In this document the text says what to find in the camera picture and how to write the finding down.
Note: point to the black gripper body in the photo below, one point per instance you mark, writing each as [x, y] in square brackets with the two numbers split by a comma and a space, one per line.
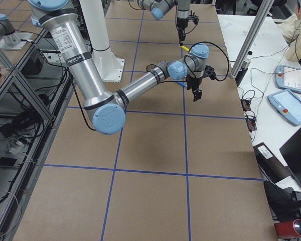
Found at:
[193, 83]
[181, 25]

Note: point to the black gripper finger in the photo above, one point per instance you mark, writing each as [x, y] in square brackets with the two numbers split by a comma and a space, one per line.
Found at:
[182, 35]
[197, 94]

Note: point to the blue highlighter pen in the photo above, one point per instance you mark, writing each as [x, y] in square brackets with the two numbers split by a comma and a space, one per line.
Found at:
[182, 84]

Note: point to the yellow highlighter pen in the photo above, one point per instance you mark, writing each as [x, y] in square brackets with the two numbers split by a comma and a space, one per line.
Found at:
[185, 48]

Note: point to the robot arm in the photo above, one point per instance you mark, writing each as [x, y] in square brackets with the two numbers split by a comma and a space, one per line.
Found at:
[160, 8]
[92, 66]

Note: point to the black mesh pen cup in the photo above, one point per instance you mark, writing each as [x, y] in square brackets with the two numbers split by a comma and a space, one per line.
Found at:
[152, 67]

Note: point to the teach pendant near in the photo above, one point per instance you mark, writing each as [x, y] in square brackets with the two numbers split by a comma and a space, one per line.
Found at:
[288, 105]

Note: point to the teach pendant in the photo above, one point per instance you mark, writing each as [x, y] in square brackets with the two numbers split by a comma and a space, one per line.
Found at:
[288, 105]
[287, 77]

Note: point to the teach pendant far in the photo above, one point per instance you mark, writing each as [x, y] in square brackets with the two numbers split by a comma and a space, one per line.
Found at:
[287, 77]

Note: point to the black laptop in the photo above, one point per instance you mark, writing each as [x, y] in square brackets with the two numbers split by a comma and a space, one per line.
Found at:
[291, 152]

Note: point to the seated person black shirt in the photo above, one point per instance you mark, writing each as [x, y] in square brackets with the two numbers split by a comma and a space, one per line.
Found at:
[290, 28]

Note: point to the red cylinder speaker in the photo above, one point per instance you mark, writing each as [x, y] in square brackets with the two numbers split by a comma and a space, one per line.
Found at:
[288, 229]

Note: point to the aluminium frame post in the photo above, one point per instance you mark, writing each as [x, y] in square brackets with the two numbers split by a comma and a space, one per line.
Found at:
[253, 31]

